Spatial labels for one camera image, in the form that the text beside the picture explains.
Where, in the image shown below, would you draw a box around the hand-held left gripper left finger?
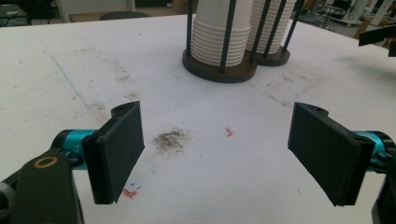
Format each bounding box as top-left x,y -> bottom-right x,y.
50,100 -> 146,205

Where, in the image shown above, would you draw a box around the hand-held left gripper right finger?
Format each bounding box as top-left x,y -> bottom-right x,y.
288,102 -> 396,207

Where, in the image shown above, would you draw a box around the dark round chair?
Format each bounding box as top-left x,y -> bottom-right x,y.
99,10 -> 152,21

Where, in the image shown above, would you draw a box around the dark equipment box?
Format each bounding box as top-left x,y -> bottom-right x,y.
0,3 -> 30,28

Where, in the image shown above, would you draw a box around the white metal stand frame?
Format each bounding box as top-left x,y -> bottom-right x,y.
317,0 -> 396,29

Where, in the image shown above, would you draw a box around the white post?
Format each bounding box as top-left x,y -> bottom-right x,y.
55,0 -> 71,23

